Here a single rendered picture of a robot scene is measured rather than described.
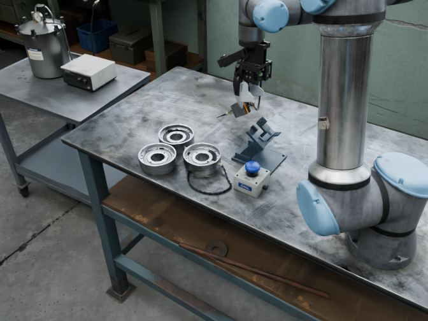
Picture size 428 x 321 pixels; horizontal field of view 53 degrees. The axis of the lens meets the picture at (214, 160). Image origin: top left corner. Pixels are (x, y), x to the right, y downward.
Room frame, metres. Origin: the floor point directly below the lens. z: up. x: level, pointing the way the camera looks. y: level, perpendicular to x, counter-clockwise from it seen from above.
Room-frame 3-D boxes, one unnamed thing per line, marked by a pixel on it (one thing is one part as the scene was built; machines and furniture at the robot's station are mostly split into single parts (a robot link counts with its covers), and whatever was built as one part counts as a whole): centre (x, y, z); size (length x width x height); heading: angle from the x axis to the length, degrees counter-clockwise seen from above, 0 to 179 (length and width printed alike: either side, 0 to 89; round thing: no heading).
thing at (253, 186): (0.85, -0.10, 0.82); 0.08 x 0.07 x 0.05; 56
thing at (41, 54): (1.73, 0.64, 0.83); 0.41 x 0.19 x 0.30; 60
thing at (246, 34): (1.14, -0.11, 1.11); 0.08 x 0.08 x 0.05
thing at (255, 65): (1.13, -0.11, 1.03); 0.09 x 0.08 x 0.12; 51
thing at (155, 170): (0.94, 0.16, 0.82); 0.10 x 0.10 x 0.04
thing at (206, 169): (0.94, 0.03, 0.82); 0.10 x 0.10 x 0.04
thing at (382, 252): (0.65, -0.38, 0.85); 0.15 x 0.15 x 0.10
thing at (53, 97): (1.72, 0.67, 0.34); 0.67 x 0.46 x 0.68; 60
